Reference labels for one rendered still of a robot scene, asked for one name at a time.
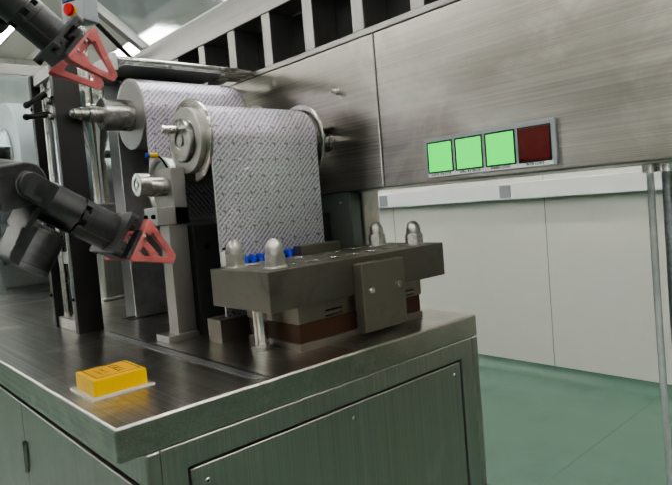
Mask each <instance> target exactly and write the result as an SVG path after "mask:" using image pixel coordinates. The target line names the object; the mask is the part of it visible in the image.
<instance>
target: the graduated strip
mask: <svg viewBox="0 0 672 485"><path fill-rule="evenodd" d="M100 334H103V335H106V336H110V337H113V338H116V339H119V340H123V341H126V342H129V343H133V344H136V345H139V346H143V347H146V348H149V349H153V350H156V351H159V352H162V353H166V354H169V355H172V356H176V357H179V358H182V359H186V360H189V361H192V362H195V363H199V364H202V365H205V366H209V367H212V368H215V369H219V370H222V371H225V372H229V373H232V374H235V375H238V376H242V377H245V378H248V379H252V380H255V381H256V380H259V379H262V378H266V377H269V376H267V375H264V374H260V373H257V372H253V371H250V370H246V369H243V368H239V367H236V366H232V365H229V364H225V363H222V362H218V361H215V360H211V359H207V358H204V357H200V356H197V355H193V354H190V353H186V352H183V351H179V350H176V349H172V348H169V347H165V346H162V345H158V344H155V343H151V342H148V341H144V340H140V339H137V338H133V337H130V336H126V335H123V334H119V333H116V332H112V331H110V332H105V333H100Z"/></svg>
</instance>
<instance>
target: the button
mask: <svg viewBox="0 0 672 485"><path fill-rule="evenodd" d="M76 383H77V388H78V389H80V390H81V391H83V392H85V393H87V394H89V395H91V396H93V397H95V398H96V397H99V396H103V395H106V394H110V393H114V392H117V391H121V390H124V389H128V388H132V387H135V386H139V385H142V384H146V383H148V380H147V370H146V367H143V366H140V365H137V364H134V363H132V362H129V361H126V360H123V361H119V362H115V363H111V364H107V365H103V366H99V367H95V368H91V369H87V370H83V371H79V372H76Z"/></svg>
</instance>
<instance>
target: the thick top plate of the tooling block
mask: <svg viewBox="0 0 672 485"><path fill-rule="evenodd" d="M404 244H405V243H387V244H386V245H377V246H369V245H362V246H356V247H349V248H343V249H341V250H338V251H332V252H325V253H319V254H313V255H306V256H291V257H285V260H286V264H287V265H288V267H286V268H281V269H270V270H265V269H263V267H264V266H265V261H259V262H252V263H246V264H247V266H246V267H241V268H231V269H225V268H224V267H220V268H214V269H210V272H211V283H212V294H213V304H214V306H220V307H227V308H234V309H240V310H247V311H254V312H261V313H267V314H274V313H278V312H283V311H287V310H291V309H296V308H300V307H304V306H309V305H313V304H317V303H322V302H326V301H330V300H335V299H339V298H343V297H348V296H352V295H355V288H354V276H353V264H356V263H362V262H367V261H373V260H378V259H384V258H389V257H403V266H404V279H405V283H408V282H413V281H417V280H421V279H426V278H430V277H434V276H439V275H443V274H445V271H444V257H443V243H442V242H424V244H423V245H414V246H408V245H407V246H405V245H404Z"/></svg>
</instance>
